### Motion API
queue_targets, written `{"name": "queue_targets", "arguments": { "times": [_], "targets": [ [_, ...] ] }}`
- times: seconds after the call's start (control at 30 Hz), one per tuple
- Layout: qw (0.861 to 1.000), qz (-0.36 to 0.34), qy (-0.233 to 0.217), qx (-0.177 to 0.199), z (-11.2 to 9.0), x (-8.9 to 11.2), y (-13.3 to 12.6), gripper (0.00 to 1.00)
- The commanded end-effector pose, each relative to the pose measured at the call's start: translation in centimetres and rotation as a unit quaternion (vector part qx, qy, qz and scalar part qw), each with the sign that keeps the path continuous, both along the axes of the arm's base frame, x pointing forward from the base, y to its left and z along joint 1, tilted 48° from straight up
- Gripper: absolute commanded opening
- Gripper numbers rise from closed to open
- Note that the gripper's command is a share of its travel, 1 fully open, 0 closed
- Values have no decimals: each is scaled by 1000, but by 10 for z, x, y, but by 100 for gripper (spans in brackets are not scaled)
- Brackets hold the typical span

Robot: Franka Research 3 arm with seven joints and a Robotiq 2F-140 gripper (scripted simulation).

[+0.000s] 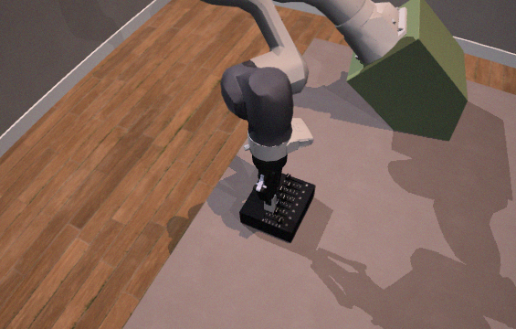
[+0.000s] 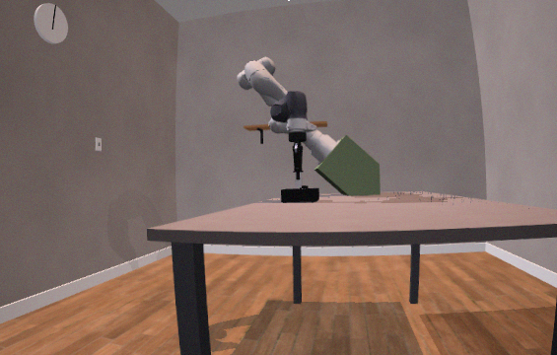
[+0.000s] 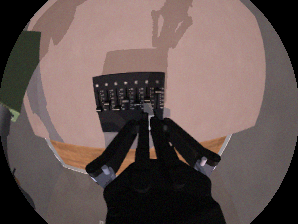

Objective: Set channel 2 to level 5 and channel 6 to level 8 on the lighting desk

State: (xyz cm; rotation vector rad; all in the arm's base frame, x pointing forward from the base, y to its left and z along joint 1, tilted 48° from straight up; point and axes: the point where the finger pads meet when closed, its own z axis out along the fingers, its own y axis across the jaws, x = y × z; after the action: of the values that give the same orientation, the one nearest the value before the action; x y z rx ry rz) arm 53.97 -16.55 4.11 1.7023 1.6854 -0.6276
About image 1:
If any black lighting desk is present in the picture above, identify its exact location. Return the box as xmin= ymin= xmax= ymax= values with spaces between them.
xmin=239 ymin=173 xmax=315 ymax=243

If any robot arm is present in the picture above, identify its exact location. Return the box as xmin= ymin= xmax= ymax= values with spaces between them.
xmin=201 ymin=0 xmax=407 ymax=162

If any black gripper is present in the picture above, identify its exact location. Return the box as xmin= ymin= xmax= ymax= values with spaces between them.
xmin=252 ymin=154 xmax=288 ymax=213

